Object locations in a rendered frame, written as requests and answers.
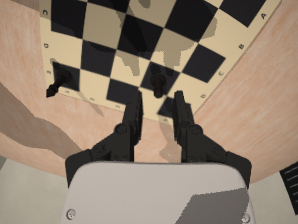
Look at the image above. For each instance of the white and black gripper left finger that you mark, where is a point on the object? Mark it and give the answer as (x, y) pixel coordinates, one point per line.
(119, 145)

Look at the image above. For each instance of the black pawn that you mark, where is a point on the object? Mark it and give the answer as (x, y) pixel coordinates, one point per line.
(158, 81)

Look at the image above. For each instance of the black bishop chess piece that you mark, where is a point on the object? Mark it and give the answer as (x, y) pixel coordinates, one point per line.
(63, 76)

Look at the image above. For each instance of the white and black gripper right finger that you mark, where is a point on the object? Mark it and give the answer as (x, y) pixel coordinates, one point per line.
(198, 145)

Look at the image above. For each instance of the chessboard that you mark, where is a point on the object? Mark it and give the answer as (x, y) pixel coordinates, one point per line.
(113, 47)

